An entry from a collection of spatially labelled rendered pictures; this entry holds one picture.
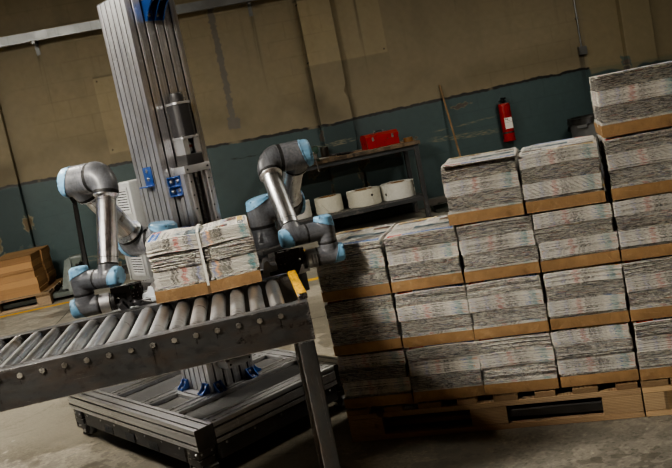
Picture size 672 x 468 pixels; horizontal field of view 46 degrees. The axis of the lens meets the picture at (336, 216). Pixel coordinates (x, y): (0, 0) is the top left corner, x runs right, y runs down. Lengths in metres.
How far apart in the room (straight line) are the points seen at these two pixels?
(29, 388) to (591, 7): 9.28
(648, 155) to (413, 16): 7.26
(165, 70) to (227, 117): 6.12
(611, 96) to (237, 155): 7.12
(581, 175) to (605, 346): 0.66
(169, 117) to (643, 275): 2.06
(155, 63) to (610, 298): 2.11
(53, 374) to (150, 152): 1.38
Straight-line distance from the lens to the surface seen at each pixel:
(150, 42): 3.63
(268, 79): 9.77
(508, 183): 3.06
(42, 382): 2.54
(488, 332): 3.18
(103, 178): 3.10
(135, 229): 3.39
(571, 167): 3.05
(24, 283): 9.04
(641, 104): 3.06
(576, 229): 3.09
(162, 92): 3.61
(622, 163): 3.06
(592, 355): 3.21
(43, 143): 9.96
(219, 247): 2.85
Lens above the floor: 1.33
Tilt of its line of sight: 7 degrees down
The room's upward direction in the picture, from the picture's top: 11 degrees counter-clockwise
